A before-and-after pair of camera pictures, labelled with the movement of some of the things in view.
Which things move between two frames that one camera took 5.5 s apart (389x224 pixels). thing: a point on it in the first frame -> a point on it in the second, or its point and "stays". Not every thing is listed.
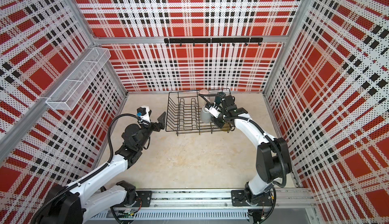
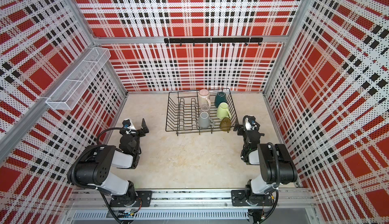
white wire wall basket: [64, 97] stays
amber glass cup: [226, 127] stays
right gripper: [219, 124] -> [237, 126]
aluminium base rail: [295, 204] stays
